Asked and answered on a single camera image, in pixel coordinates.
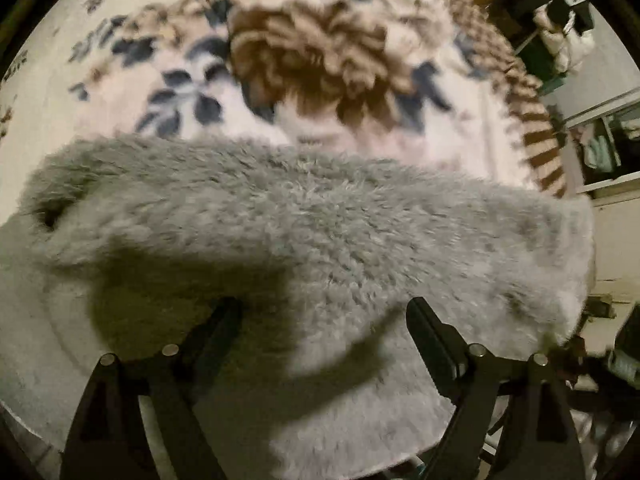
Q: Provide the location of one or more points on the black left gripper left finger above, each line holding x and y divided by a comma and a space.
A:
107, 439

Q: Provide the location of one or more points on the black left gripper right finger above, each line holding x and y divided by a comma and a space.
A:
538, 436

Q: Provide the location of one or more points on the grey fluffy pants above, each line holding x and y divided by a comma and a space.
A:
121, 245

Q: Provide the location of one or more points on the teal folded clothes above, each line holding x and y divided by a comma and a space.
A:
597, 155

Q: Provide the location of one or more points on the white open shelf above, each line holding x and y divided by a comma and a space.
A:
618, 120

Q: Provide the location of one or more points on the green storage bin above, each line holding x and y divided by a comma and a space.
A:
540, 63

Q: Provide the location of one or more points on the hanging clothes pile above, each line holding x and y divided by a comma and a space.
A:
566, 30

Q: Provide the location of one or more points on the floral fleece blanket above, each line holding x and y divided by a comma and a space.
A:
426, 82

